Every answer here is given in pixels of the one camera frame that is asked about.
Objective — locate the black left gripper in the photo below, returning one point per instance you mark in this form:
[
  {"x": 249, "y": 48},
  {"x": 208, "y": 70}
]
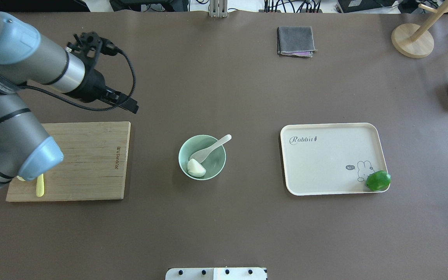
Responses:
[{"x": 91, "y": 86}]

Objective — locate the white ceramic spoon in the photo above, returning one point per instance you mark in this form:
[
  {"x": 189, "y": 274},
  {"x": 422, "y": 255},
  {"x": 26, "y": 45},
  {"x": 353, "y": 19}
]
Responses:
[{"x": 202, "y": 154}]

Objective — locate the white steamed bun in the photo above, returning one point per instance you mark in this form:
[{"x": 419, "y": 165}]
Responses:
[{"x": 195, "y": 169}]

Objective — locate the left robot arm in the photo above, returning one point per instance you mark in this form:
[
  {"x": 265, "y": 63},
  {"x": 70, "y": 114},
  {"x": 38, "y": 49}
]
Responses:
[{"x": 29, "y": 60}]

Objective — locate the mint green bowl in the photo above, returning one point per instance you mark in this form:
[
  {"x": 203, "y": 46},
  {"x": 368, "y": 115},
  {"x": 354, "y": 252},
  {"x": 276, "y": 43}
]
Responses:
[{"x": 213, "y": 164}]

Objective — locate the wooden cutting board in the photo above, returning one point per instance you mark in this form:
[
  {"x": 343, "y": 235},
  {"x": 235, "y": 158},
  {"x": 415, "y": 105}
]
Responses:
[{"x": 94, "y": 165}]

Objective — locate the wooden stand with round base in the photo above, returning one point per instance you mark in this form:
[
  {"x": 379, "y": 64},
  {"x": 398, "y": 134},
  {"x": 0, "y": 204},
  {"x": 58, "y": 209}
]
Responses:
[{"x": 415, "y": 41}]

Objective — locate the green lime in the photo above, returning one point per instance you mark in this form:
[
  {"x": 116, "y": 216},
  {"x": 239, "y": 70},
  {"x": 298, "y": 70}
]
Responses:
[{"x": 379, "y": 180}]

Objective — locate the yellow plastic knife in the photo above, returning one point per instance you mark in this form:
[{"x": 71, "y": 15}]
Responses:
[{"x": 40, "y": 186}]

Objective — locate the cream rabbit tray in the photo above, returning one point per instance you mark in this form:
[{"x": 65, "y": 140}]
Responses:
[{"x": 334, "y": 158}]

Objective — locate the folded grey cloth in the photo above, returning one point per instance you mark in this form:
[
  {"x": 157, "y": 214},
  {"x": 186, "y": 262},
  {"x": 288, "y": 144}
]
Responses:
[{"x": 295, "y": 41}]

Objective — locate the aluminium frame post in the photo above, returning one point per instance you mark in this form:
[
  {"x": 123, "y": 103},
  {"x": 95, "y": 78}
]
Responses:
[{"x": 218, "y": 8}]

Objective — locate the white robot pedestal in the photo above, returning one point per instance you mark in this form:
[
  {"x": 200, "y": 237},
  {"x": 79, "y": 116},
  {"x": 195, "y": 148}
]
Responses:
[{"x": 217, "y": 273}]

